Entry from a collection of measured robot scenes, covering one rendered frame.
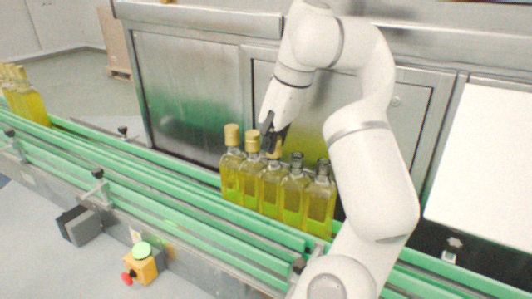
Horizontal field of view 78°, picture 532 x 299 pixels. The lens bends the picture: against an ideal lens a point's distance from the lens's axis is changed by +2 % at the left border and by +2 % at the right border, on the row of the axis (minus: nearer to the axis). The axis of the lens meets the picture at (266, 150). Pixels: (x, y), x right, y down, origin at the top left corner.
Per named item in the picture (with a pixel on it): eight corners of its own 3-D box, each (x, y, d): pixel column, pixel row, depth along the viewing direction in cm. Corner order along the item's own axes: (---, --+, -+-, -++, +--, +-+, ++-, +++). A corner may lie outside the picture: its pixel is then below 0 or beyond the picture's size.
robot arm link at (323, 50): (370, 30, 46) (310, 22, 43) (342, 95, 53) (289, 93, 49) (326, -3, 57) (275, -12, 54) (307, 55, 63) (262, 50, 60)
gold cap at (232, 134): (239, 146, 76) (238, 129, 74) (224, 146, 76) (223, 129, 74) (240, 139, 79) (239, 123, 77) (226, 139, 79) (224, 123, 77)
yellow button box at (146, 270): (165, 269, 91) (161, 250, 87) (144, 289, 85) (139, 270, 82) (148, 259, 94) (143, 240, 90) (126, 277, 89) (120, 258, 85)
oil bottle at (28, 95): (56, 134, 132) (30, 66, 118) (41, 140, 128) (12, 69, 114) (47, 131, 135) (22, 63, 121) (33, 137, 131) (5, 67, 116)
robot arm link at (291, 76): (293, 48, 64) (289, 61, 66) (269, 58, 58) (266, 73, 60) (326, 63, 62) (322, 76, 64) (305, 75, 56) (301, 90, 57)
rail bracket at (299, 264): (323, 270, 74) (329, 229, 68) (289, 333, 62) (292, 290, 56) (312, 264, 76) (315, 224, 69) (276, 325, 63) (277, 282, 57)
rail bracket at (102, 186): (117, 208, 94) (105, 169, 87) (94, 223, 89) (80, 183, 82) (108, 203, 96) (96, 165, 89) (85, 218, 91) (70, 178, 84)
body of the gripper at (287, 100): (290, 57, 66) (277, 105, 72) (263, 70, 58) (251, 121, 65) (322, 72, 63) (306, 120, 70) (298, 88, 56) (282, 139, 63)
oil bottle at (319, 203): (329, 248, 81) (339, 177, 70) (321, 264, 76) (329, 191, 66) (308, 239, 83) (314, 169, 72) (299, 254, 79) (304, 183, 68)
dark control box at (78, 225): (102, 232, 103) (96, 212, 99) (78, 249, 97) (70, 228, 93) (86, 223, 107) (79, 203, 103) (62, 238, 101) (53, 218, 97)
